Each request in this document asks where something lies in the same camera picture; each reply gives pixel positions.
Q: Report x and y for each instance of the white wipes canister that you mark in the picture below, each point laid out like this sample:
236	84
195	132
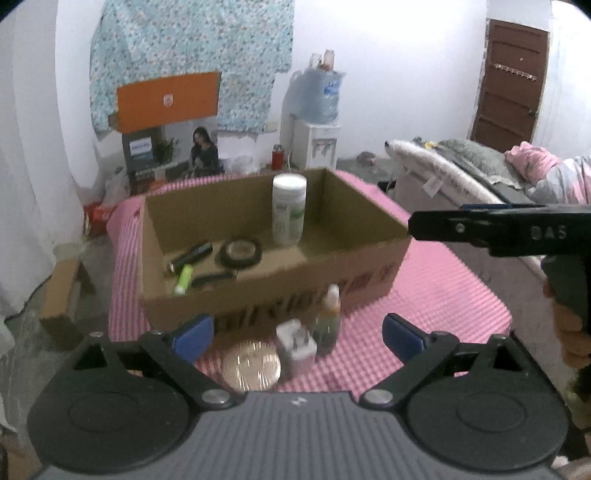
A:
289	207

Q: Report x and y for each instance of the door hook rack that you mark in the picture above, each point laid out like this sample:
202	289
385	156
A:
513	71

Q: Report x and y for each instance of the pink patterned blanket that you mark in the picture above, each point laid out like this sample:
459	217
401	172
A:
554	173

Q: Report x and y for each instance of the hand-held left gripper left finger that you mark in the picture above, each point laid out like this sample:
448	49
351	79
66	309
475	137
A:
194	333

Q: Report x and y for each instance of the brown cardboard box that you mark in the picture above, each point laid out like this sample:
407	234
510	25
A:
277	290

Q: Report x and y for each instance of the blue water jug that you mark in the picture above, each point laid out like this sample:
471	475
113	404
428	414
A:
321	97

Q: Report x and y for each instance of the round gold lid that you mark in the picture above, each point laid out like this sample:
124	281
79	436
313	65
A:
251	367

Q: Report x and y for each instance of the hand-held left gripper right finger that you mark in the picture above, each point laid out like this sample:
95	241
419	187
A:
402	336

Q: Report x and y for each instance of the orange box flap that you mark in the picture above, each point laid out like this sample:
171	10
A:
168	99

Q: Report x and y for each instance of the small cardboard box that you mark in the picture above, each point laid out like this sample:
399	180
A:
60	300

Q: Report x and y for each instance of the brown wooden door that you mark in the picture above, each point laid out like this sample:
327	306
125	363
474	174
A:
508	92

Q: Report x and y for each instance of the green dropper bottle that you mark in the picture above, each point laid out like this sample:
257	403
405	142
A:
328	323

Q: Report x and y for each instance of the white bed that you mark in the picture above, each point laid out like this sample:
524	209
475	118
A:
429	194

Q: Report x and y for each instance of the white charger adapter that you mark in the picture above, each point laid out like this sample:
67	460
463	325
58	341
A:
295	346

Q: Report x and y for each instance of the white plastic bag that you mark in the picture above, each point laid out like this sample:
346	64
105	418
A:
240	165

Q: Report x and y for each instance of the white curtain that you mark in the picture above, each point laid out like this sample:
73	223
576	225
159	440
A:
27	184

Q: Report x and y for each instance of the pink checkered tablecloth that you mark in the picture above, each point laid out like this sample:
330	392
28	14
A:
438	295

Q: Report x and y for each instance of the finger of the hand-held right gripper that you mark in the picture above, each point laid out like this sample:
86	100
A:
443	226

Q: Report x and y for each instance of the clear plastic bag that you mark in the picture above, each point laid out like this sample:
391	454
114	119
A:
115	187

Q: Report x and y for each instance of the black tape roll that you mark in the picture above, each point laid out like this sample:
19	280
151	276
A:
226	258

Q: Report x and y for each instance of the printed appliance box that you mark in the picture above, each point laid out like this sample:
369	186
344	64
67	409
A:
147	152

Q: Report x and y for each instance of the black marker pen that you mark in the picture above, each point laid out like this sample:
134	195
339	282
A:
191	256

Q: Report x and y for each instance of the green tube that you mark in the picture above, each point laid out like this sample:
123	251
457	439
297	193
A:
184	278

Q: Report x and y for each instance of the person's right hand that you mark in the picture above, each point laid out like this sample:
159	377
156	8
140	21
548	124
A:
575	341

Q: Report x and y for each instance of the floral hanging cloth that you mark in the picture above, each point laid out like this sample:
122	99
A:
249	50

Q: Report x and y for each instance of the red printed container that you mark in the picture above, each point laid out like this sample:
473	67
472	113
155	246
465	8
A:
98	215

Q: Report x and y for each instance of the grey blanket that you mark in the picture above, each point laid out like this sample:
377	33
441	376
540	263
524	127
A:
480	159

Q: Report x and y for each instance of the white water dispenser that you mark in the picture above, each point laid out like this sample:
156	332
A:
309	143

